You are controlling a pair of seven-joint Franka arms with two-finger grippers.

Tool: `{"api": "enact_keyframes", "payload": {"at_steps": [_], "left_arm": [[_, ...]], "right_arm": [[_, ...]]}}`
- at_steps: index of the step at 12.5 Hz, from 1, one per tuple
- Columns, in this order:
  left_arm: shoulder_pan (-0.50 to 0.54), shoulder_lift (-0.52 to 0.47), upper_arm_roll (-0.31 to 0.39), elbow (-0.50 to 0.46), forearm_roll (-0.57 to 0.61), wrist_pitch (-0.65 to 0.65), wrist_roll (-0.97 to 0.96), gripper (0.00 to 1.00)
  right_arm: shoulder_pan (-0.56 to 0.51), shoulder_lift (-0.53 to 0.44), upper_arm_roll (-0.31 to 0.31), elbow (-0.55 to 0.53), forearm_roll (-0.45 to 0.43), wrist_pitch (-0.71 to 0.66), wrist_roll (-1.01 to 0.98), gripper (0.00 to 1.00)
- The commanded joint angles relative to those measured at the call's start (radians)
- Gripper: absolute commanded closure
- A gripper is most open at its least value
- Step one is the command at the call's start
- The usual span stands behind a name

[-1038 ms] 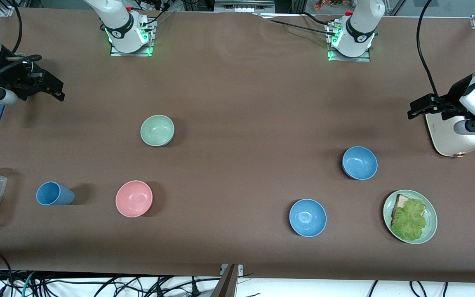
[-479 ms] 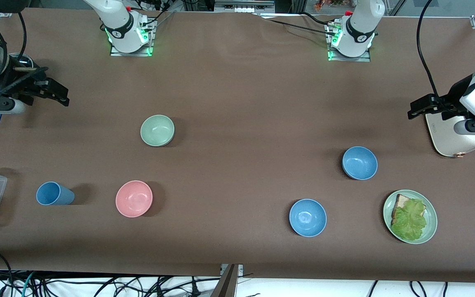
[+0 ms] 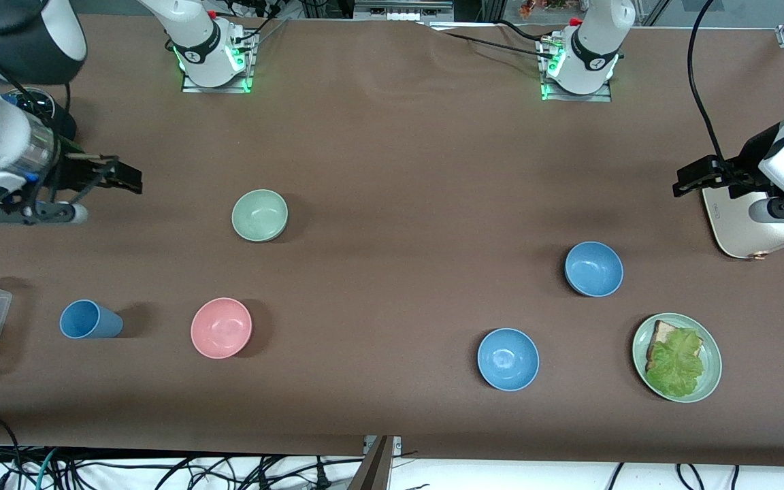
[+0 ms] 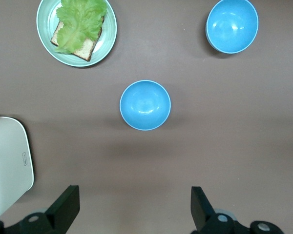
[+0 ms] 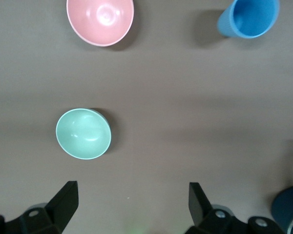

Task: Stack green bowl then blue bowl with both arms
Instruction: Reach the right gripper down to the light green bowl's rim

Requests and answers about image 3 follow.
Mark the brown table cover mat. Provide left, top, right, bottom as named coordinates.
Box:
left=0, top=14, right=784, bottom=470

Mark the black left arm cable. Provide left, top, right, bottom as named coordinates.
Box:
left=687, top=0, right=737, bottom=168

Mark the black base power cable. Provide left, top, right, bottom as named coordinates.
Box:
left=426, top=19, right=556, bottom=61

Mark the teal floor cable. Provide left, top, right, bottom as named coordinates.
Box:
left=33, top=447, right=61, bottom=490

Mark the blue ribbed cup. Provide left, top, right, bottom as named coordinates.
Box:
left=59, top=299, right=124, bottom=340

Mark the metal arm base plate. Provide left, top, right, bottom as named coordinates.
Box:
left=539, top=34, right=614, bottom=103
left=180, top=26, right=257, bottom=95

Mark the green plate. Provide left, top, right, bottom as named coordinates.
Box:
left=632, top=312, right=723, bottom=404

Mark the cream toaster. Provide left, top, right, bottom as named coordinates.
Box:
left=702, top=184, right=784, bottom=260

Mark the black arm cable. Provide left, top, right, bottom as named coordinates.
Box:
left=687, top=0, right=737, bottom=168
left=0, top=14, right=73, bottom=116

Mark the blue bowl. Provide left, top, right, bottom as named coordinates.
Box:
left=477, top=328, right=540, bottom=392
left=564, top=242, right=624, bottom=298

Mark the black round pot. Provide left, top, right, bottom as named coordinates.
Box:
left=3, top=87, right=78, bottom=141

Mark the green lettuce leaf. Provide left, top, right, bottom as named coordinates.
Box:
left=645, top=327, right=705, bottom=399

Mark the bread slice under lettuce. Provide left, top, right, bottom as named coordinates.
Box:
left=645, top=320, right=680, bottom=372

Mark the green bowl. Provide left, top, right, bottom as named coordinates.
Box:
left=231, top=189, right=289, bottom=242

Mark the pink bowl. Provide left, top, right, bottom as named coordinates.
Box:
left=191, top=297, right=253, bottom=359

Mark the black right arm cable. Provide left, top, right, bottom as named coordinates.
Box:
left=0, top=14, right=73, bottom=116

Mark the metal table leg bracket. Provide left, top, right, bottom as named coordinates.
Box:
left=347, top=436, right=402, bottom=490

